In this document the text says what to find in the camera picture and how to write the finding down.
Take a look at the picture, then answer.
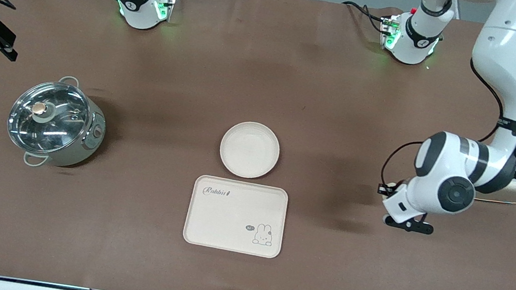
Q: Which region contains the glass pot lid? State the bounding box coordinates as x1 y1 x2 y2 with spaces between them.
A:
4 75 95 160

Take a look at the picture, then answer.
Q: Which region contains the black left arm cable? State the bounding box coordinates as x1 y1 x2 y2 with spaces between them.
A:
377 47 513 203

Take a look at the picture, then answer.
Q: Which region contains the black left base cable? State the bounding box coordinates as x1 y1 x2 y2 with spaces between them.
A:
339 0 390 35

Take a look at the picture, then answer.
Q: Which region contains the brown table cloth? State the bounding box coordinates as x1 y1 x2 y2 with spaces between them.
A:
0 0 516 290

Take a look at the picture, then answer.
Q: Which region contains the cream rabbit print tray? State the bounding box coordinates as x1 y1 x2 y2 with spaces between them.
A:
181 173 291 260

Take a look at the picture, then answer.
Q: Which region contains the steel electric cooking pot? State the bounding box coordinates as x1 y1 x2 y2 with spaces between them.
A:
2 69 113 176

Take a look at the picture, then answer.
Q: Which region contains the cream round plate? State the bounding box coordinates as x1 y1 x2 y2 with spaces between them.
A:
216 118 284 183

